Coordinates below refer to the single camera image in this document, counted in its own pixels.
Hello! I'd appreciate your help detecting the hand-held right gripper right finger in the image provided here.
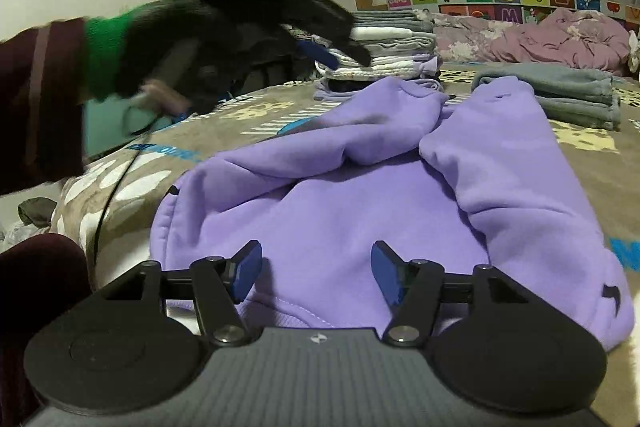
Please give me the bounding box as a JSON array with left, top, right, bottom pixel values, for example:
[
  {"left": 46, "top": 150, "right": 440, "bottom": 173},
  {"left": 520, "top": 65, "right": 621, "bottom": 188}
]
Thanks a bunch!
[{"left": 371, "top": 240, "right": 539, "bottom": 343}]

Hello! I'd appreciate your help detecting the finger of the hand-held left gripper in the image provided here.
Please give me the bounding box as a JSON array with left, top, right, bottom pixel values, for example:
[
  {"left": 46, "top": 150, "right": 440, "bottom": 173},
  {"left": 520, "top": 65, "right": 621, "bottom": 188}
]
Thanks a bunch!
[{"left": 262, "top": 0, "right": 373, "bottom": 70}]

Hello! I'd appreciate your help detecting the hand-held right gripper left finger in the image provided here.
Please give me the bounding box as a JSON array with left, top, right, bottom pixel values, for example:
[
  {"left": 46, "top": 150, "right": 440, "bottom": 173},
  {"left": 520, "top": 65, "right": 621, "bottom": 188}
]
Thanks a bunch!
[{"left": 97, "top": 240, "right": 264, "bottom": 349}]

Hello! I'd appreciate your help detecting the purple hoodie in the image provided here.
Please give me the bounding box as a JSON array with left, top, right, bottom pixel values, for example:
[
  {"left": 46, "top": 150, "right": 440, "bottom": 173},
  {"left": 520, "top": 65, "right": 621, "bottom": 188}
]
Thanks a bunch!
[{"left": 149, "top": 76, "right": 636, "bottom": 354}]

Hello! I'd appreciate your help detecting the person's left forearm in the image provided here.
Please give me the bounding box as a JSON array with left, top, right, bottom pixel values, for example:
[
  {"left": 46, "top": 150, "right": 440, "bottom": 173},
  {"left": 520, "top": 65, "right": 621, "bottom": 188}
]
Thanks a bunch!
[{"left": 0, "top": 17, "right": 92, "bottom": 196}]

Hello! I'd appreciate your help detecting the stack of folded clothes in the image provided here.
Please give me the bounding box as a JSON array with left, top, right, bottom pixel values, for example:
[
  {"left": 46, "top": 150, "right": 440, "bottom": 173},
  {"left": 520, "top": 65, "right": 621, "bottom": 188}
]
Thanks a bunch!
[{"left": 312, "top": 9, "right": 446, "bottom": 100}]

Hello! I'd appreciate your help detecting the pile of unfolded clothes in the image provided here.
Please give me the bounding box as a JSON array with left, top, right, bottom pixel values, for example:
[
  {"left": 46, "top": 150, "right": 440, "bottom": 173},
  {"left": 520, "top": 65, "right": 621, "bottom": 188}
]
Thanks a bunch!
[{"left": 626, "top": 29, "right": 640, "bottom": 75}]

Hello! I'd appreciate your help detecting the person's left hand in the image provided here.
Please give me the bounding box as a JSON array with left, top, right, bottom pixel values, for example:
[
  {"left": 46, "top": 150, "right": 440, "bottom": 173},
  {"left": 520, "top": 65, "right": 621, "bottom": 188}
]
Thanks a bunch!
[{"left": 84, "top": 0, "right": 241, "bottom": 108}]

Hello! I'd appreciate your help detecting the printed cartoon blanket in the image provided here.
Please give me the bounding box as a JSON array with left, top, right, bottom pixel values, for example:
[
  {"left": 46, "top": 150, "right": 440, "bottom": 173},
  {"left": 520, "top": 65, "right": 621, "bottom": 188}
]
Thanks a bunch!
[{"left": 50, "top": 62, "right": 640, "bottom": 427}]

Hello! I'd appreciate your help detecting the person's leg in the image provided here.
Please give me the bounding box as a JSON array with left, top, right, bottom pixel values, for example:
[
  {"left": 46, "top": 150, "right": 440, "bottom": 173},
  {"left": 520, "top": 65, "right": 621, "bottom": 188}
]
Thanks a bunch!
[{"left": 0, "top": 232, "right": 94, "bottom": 427}]

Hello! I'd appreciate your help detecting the dark cloth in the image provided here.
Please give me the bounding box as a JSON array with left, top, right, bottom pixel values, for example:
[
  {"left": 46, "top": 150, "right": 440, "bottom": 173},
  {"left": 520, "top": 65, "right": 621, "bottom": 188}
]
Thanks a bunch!
[{"left": 17, "top": 197, "right": 59, "bottom": 229}]

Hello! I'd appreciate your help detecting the grey folded garment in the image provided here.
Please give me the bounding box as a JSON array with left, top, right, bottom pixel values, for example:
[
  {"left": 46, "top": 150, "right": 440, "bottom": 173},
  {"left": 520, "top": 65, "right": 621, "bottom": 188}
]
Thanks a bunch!
[{"left": 470, "top": 62, "right": 624, "bottom": 131}]

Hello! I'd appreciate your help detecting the pink quilt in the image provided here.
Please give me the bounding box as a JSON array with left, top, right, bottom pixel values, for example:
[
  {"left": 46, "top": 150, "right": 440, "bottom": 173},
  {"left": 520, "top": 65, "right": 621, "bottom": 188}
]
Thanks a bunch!
[{"left": 432, "top": 8, "right": 634, "bottom": 76}]

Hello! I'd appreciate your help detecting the black cable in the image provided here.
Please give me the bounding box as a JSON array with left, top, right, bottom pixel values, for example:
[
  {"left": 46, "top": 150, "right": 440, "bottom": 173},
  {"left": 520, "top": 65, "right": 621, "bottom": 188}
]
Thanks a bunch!
[{"left": 92, "top": 127, "right": 149, "bottom": 269}]

